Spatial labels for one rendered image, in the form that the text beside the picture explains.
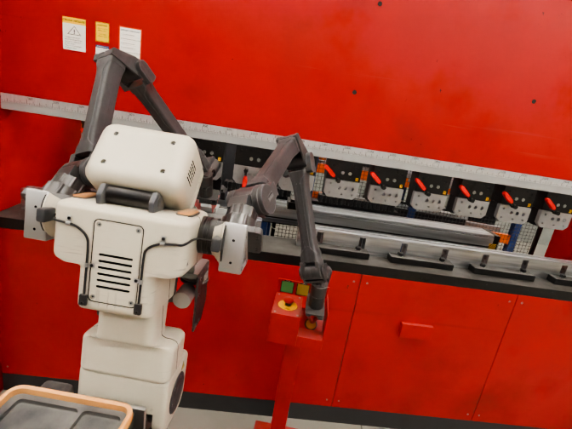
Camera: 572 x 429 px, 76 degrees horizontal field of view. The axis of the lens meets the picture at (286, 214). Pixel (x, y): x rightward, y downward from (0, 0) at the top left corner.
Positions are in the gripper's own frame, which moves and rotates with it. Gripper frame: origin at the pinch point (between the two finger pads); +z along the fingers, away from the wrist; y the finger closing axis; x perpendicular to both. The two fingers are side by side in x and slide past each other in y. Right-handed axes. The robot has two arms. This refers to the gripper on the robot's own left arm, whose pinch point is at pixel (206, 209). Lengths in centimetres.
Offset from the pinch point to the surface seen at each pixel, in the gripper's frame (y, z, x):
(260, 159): -20.0, -17.3, -17.0
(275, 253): -31.4, 11.1, 9.6
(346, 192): -59, -9, -13
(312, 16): -33, -68, -44
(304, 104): -35, -39, -29
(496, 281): -133, 13, 8
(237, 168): -10.8, -12.8, -14.1
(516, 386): -159, 61, 33
